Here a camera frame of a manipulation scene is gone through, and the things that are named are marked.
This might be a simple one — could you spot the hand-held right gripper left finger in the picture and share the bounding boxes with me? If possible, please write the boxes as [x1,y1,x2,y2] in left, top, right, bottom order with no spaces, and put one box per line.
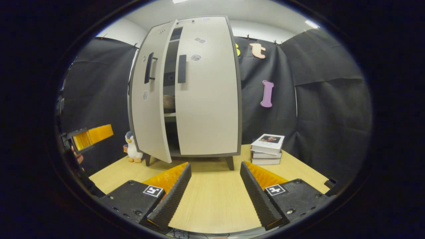
[99,162,192,232]

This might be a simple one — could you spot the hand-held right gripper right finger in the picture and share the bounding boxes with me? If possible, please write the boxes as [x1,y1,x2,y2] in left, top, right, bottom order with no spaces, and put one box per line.
[240,161,336,231]

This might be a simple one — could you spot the white shoe cabinet door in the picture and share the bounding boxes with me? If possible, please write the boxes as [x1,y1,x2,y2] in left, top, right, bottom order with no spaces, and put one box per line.
[129,20,178,164]
[175,16,240,156]

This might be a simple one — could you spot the brown fuzzy shoe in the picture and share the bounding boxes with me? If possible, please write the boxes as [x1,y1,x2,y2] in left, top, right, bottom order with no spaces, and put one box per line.
[163,95,176,113]

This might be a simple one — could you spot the white grey shoe cabinet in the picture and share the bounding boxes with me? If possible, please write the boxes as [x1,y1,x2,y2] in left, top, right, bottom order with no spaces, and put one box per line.
[128,16,243,171]

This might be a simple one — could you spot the penguin plush toy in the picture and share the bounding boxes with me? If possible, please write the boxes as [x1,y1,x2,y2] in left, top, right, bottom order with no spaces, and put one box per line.
[125,131,144,163]

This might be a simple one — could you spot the white photo cover book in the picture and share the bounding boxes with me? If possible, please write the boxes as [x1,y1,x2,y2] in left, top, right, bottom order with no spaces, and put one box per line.
[251,134,285,155]

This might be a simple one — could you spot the black backdrop cloth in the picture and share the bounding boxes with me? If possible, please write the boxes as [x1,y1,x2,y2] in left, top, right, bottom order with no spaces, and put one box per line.
[56,28,372,193]

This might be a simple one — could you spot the tangled black cables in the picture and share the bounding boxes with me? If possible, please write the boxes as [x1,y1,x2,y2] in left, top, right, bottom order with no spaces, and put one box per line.
[164,227,233,239]

